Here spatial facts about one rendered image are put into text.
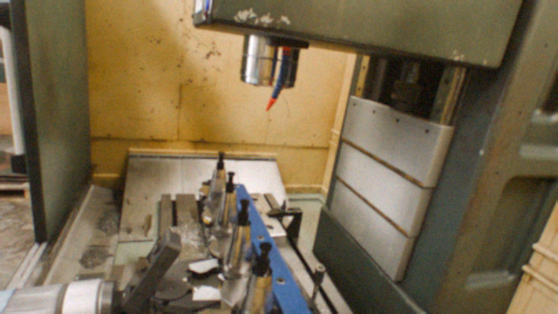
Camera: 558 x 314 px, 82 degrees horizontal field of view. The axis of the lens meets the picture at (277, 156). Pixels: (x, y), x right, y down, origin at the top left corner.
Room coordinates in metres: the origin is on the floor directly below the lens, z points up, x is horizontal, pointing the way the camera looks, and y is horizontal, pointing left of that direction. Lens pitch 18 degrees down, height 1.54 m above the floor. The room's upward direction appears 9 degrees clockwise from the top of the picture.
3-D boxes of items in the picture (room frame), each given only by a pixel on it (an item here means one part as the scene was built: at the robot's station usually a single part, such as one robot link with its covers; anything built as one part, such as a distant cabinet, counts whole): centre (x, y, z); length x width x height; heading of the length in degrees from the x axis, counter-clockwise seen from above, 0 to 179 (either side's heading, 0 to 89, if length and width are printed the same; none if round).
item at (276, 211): (1.04, -0.05, 0.97); 0.13 x 0.03 x 0.15; 111
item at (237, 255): (0.42, 0.04, 1.26); 0.04 x 0.04 x 0.07
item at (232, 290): (0.37, 0.02, 1.21); 0.07 x 0.05 x 0.01; 111
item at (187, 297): (0.37, 0.09, 1.18); 0.09 x 0.05 x 0.02; 95
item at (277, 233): (1.00, 0.09, 0.97); 0.29 x 0.23 x 0.05; 21
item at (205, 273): (0.45, 0.07, 1.16); 0.09 x 0.03 x 0.06; 127
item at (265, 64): (0.92, 0.06, 1.51); 0.16 x 0.16 x 0.12
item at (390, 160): (1.08, -0.36, 1.16); 0.48 x 0.05 x 0.51; 21
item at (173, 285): (0.38, 0.16, 1.16); 0.12 x 0.08 x 0.09; 111
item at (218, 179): (0.63, 0.12, 1.26); 0.04 x 0.04 x 0.07
